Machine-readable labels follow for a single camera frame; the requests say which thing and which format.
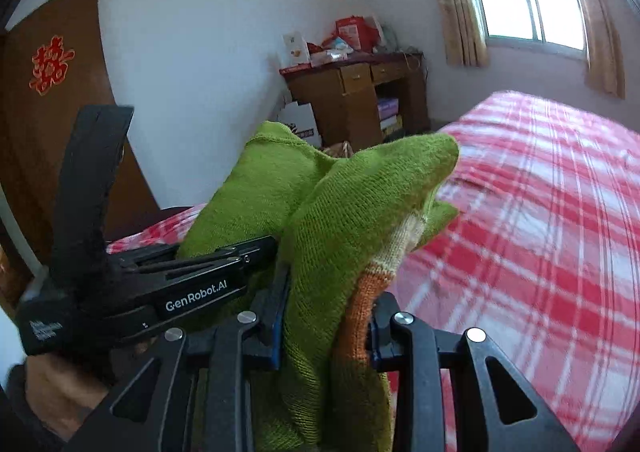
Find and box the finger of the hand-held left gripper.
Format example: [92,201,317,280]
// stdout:
[135,255,253,293]
[112,234,280,273]

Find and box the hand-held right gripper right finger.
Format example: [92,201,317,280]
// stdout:
[366,292,582,452]

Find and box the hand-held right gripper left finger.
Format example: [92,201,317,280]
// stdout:
[65,264,293,452]

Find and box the green knit sweater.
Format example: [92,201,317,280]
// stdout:
[177,121,461,452]

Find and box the person's left forearm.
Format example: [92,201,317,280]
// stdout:
[0,364,68,452]

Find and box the person's left hand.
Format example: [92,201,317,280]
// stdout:
[22,337,157,439]

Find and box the white cardboard box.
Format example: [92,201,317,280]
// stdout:
[277,100,322,149]

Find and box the wooden desk with drawers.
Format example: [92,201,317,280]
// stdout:
[280,50,432,149]

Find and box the bed with pink plaid blanket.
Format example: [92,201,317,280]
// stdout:
[105,90,640,452]

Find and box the stack of books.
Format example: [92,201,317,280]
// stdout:
[376,98,403,135]

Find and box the brown wooden door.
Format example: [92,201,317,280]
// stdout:
[0,0,161,313]

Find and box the white printed carton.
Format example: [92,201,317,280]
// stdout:
[282,32,311,68]

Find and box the red gift bag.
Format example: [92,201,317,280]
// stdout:
[334,16,383,52]

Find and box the red paper door decoration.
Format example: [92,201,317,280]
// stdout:
[28,35,76,96]

